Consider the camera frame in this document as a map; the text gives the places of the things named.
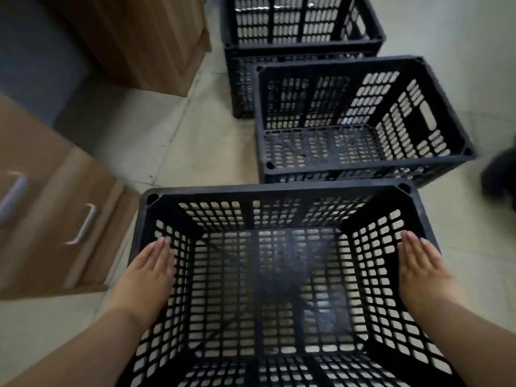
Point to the person's left fingers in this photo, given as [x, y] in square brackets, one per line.
[160, 253]

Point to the person's left forearm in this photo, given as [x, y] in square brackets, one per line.
[80, 350]

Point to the person's right fingers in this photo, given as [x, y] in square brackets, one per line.
[415, 249]

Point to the person's right hand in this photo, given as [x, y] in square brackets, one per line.
[427, 278]

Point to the person's right forearm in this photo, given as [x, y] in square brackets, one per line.
[471, 342]

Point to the dark blurred object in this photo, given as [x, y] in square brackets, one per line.
[500, 173]

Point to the wooden drawer cabinet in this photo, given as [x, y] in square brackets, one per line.
[48, 221]

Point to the large black plastic lattice crate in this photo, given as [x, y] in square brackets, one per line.
[266, 213]

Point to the person's left hand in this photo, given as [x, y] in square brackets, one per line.
[147, 286]

